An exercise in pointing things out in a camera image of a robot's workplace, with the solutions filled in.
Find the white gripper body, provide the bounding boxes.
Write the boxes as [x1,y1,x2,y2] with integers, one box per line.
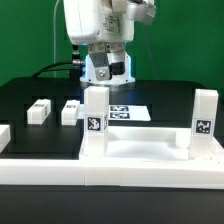
[63,0,134,45]

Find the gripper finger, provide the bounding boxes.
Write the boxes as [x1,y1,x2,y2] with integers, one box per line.
[88,42,110,81]
[108,42,125,75]

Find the white desk top tray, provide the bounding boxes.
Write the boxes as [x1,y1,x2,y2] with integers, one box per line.
[79,126,224,162]

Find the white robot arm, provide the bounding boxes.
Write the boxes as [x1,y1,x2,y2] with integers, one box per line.
[63,0,135,88]

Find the fiducial marker sheet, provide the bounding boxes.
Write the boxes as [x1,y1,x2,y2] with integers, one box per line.
[77,103,152,122]

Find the white left fence piece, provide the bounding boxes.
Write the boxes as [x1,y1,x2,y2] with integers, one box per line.
[0,125,11,153]

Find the white cable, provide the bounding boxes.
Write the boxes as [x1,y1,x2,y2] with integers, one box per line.
[53,0,63,69]

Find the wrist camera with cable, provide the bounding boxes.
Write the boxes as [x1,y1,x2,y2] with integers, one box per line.
[109,0,158,26]

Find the black cable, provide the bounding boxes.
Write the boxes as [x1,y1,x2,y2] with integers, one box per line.
[31,60,86,79]

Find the white front fence wall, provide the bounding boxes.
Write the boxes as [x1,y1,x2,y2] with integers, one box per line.
[0,159,224,189]

